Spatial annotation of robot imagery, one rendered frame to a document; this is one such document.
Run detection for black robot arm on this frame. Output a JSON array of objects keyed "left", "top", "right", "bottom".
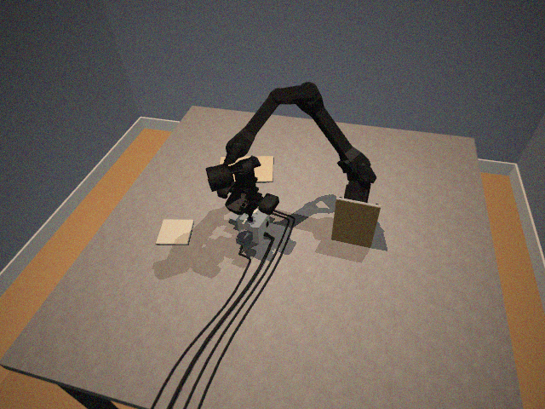
[{"left": 206, "top": 82, "right": 376, "bottom": 215}]

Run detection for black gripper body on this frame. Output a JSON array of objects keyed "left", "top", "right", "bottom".
[{"left": 216, "top": 177, "right": 279, "bottom": 215}]

